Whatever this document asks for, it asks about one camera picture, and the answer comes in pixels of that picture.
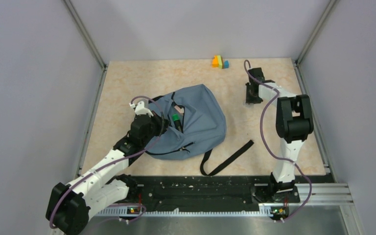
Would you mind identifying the green and black highlighter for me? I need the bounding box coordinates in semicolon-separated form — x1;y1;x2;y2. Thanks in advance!
172;114;183;133

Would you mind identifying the blue-grey student backpack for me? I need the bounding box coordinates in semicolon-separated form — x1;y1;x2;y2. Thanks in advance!
146;84;254;176

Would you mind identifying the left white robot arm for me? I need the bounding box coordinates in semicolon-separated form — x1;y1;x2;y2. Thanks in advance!
45;112;168;235

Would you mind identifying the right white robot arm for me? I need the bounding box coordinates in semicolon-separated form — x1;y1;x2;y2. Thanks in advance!
246;68;314;202

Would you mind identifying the colourful sticky note stack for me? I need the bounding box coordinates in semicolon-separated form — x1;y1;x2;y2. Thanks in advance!
211;55;230;69

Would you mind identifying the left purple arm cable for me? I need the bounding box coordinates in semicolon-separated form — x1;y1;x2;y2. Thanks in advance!
48;95;166;229

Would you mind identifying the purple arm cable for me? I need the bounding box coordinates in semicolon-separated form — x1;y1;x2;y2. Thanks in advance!
48;95;166;229
243;59;313;224

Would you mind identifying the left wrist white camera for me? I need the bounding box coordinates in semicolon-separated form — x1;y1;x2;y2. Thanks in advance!
129;99;153;118

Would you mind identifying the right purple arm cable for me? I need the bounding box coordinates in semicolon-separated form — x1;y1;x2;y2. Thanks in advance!
243;59;313;224

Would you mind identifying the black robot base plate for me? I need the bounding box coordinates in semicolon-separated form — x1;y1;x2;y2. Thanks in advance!
106;175;302;215

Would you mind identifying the aluminium frame rail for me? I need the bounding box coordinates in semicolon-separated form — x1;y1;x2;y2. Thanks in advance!
50;183;364;235

